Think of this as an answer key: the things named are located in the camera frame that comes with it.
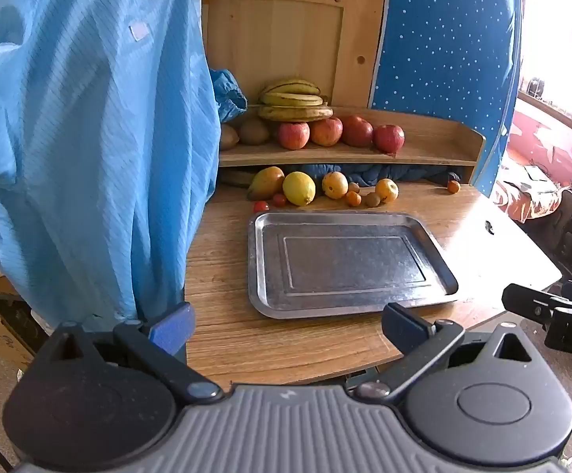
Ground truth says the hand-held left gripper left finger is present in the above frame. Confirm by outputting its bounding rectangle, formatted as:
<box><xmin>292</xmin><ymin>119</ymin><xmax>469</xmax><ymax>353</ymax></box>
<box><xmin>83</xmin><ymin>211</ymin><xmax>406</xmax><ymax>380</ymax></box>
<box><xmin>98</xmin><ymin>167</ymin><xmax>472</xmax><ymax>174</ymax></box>
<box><xmin>44</xmin><ymin>302</ymin><xmax>225</xmax><ymax>402</ymax></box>

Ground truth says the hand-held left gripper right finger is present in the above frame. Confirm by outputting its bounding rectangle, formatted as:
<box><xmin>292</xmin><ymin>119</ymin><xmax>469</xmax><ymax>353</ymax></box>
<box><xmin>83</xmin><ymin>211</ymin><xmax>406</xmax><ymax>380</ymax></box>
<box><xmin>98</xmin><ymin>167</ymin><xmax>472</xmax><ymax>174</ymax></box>
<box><xmin>355</xmin><ymin>302</ymin><xmax>538</xmax><ymax>402</ymax></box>

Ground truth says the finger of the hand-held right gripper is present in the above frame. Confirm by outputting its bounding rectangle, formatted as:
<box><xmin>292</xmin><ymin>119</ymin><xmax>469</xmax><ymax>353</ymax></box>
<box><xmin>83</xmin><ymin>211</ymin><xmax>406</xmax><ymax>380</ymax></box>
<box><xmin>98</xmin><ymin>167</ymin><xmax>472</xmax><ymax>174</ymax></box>
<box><xmin>501</xmin><ymin>283</ymin><xmax>565</xmax><ymax>327</ymax></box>

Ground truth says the metal tray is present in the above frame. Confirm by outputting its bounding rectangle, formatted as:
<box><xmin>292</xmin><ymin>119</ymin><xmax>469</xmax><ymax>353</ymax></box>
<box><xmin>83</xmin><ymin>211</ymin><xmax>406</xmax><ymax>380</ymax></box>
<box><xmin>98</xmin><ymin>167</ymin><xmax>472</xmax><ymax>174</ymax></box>
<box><xmin>248</xmin><ymin>210</ymin><xmax>459</xmax><ymax>320</ymax></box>

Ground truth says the yellow apple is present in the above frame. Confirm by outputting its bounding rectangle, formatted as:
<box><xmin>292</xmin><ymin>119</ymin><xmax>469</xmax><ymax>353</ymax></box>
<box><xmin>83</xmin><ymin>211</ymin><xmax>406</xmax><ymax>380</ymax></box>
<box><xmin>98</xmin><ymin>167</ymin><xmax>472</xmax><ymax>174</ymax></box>
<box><xmin>322</xmin><ymin>171</ymin><xmax>350</xmax><ymax>200</ymax></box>
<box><xmin>375</xmin><ymin>178</ymin><xmax>399</xmax><ymax>204</ymax></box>

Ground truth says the orange-green mango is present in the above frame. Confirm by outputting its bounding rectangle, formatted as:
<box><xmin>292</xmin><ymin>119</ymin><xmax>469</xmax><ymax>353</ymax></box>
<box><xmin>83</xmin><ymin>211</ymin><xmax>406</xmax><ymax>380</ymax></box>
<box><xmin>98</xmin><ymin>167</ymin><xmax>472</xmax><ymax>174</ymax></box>
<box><xmin>248</xmin><ymin>166</ymin><xmax>285</xmax><ymax>202</ymax></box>

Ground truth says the yellow lemon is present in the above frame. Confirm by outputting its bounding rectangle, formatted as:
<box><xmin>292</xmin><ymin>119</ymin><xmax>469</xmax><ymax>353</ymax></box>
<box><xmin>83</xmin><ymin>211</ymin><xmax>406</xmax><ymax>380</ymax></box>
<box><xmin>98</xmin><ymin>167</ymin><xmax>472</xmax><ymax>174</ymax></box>
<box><xmin>282</xmin><ymin>171</ymin><xmax>317</xmax><ymax>207</ymax></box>

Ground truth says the pink bedding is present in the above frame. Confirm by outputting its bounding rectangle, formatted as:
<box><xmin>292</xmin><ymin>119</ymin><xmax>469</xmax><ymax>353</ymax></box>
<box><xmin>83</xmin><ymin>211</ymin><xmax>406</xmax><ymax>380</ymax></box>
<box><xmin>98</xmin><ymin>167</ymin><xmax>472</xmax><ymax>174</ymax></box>
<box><xmin>494</xmin><ymin>103</ymin><xmax>572</xmax><ymax>223</ymax></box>

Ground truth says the dark blue cloth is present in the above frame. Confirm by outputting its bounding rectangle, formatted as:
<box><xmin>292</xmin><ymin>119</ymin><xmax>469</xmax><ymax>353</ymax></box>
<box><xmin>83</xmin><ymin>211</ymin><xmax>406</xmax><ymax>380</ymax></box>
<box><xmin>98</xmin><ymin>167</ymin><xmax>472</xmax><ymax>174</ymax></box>
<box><xmin>300</xmin><ymin>162</ymin><xmax>462</xmax><ymax>189</ymax></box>

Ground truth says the flat brown round pad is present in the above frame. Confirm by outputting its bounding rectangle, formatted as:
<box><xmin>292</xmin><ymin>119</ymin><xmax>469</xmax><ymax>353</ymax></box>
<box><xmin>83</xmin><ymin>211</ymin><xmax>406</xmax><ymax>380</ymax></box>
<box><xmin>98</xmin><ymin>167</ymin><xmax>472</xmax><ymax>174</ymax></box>
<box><xmin>220</xmin><ymin>169</ymin><xmax>257</xmax><ymax>188</ymax></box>

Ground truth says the brown cardboard box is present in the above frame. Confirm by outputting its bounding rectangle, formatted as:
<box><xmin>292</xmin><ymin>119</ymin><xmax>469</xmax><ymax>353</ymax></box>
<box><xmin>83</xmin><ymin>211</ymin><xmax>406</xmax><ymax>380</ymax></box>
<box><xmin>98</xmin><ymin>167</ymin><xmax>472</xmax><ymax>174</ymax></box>
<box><xmin>0</xmin><ymin>281</ymin><xmax>50</xmax><ymax>358</ymax></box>

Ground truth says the red apple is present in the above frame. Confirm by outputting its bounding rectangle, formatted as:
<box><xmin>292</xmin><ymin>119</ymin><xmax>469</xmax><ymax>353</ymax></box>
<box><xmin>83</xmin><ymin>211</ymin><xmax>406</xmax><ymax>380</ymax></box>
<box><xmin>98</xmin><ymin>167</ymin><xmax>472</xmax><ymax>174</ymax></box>
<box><xmin>373</xmin><ymin>125</ymin><xmax>406</xmax><ymax>155</ymax></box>
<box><xmin>278</xmin><ymin>121</ymin><xmax>311</xmax><ymax>151</ymax></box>
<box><xmin>341</xmin><ymin>115</ymin><xmax>375</xmax><ymax>148</ymax></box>
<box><xmin>310</xmin><ymin>117</ymin><xmax>344</xmax><ymax>147</ymax></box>

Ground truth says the light blue striped coat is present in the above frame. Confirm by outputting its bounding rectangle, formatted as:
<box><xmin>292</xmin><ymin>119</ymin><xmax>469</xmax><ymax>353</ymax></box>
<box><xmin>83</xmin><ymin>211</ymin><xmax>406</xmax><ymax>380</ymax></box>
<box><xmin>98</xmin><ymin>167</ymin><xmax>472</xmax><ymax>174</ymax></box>
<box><xmin>0</xmin><ymin>0</ymin><xmax>224</xmax><ymax>332</ymax></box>

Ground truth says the crumpled blue elastic cloth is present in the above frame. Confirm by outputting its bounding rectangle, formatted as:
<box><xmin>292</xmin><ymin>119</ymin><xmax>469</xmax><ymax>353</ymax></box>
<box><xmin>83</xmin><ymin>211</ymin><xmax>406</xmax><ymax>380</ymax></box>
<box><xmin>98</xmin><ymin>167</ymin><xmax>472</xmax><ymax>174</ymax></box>
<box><xmin>210</xmin><ymin>69</ymin><xmax>248</xmax><ymax>124</ymax></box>

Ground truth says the yellow banana bunch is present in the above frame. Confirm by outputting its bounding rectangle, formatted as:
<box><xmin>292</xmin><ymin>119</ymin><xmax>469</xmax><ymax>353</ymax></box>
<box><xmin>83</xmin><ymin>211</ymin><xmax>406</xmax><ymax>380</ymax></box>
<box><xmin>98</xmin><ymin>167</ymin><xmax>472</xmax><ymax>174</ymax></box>
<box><xmin>257</xmin><ymin>79</ymin><xmax>334</xmax><ymax>123</ymax></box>

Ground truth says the blue white-dotted board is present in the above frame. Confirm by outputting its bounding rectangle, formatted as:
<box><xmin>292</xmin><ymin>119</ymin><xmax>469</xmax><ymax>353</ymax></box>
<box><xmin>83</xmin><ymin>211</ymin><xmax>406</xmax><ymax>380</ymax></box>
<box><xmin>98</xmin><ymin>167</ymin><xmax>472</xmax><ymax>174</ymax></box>
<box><xmin>369</xmin><ymin>0</ymin><xmax>525</xmax><ymax>196</ymax></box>

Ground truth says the wooden panel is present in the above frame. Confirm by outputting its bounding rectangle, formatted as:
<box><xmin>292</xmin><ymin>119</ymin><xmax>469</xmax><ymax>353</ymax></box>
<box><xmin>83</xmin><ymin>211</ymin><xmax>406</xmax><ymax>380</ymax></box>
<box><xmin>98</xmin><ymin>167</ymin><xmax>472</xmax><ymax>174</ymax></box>
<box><xmin>201</xmin><ymin>0</ymin><xmax>390</xmax><ymax>109</ymax></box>

